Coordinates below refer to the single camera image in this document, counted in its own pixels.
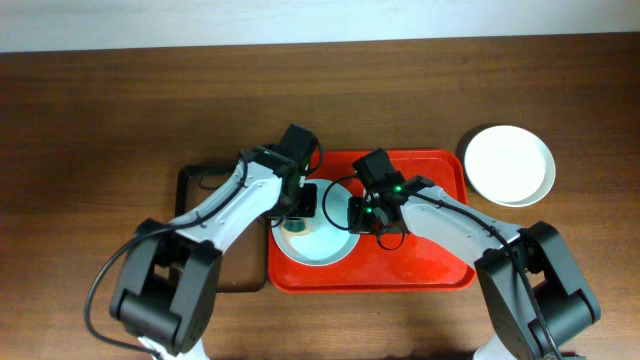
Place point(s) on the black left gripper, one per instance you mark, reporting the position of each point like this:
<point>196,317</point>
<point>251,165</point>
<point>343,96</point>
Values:
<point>304,208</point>

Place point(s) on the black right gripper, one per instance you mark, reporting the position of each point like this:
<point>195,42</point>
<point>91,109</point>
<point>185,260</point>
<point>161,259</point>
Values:
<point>360,215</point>

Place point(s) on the green and yellow sponge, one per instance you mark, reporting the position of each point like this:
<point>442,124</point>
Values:
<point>296,226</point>

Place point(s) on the light blue plate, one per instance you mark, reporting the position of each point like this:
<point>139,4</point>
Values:
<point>323,245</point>

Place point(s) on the white plate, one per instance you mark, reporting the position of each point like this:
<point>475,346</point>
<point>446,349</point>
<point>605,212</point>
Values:
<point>497,153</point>

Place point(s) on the light green plate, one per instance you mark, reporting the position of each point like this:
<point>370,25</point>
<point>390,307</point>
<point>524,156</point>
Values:
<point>528,187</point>

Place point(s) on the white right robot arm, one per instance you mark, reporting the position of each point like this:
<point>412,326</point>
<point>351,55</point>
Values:
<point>536,295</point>

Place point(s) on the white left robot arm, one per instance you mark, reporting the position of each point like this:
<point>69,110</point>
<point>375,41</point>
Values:
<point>167,287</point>

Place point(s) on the red plastic tray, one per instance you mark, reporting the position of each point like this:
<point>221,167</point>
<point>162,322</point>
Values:
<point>399,263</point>

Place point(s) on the black shallow sponge tray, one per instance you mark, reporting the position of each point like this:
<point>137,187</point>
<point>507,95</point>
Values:
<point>244,264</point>

